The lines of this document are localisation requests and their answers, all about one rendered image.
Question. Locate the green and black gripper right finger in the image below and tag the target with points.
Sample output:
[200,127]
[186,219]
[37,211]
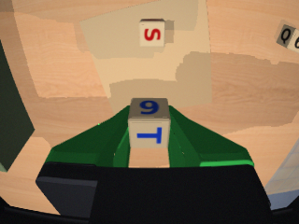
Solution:
[201,146]

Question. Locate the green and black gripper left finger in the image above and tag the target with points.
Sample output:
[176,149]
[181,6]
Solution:
[106,144]

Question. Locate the beige flat mat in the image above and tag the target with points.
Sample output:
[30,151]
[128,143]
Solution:
[179,72]

